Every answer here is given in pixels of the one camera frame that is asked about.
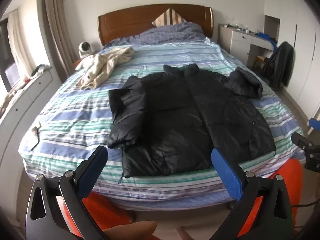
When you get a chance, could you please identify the cream garment on bed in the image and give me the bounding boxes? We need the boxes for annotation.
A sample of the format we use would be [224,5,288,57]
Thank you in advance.
[75,47,135,90]

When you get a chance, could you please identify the wooden stool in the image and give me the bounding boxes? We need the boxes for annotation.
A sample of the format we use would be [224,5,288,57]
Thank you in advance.
[252,56,268,70]

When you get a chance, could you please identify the white low cabinet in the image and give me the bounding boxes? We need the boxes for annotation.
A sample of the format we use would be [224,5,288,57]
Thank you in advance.
[1,67,61,220]

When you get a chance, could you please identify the striped pillow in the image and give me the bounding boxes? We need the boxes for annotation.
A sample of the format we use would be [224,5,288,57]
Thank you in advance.
[152,8,186,27]

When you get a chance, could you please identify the dark coat on chair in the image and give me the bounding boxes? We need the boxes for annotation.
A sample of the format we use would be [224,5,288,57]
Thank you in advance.
[261,41,295,89]

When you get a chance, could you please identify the black puffer jacket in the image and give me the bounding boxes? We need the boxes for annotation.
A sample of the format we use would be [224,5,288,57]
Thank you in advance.
[107,64,276,178]

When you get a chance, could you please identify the white dressing desk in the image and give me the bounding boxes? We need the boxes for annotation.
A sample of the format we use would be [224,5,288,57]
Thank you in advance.
[217,24,273,68]

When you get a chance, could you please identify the striped bed duvet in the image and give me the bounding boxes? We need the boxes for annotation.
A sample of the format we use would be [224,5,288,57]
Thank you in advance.
[18,39,305,211]

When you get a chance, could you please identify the person left hand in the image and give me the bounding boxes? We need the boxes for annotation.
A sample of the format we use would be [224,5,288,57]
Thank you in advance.
[103,221,157,240]

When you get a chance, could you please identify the blue checked blanket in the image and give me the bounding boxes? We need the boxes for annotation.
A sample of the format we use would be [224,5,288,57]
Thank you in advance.
[103,22,206,48]

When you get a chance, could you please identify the wooden headboard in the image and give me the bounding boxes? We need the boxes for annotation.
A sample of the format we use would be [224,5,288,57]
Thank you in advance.
[98,3,214,46]

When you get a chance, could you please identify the beige curtain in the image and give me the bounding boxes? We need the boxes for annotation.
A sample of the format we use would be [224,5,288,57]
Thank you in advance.
[39,0,76,82]

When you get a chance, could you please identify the blue cloth on desk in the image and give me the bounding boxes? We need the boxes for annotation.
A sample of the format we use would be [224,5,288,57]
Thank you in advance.
[255,32,278,51]

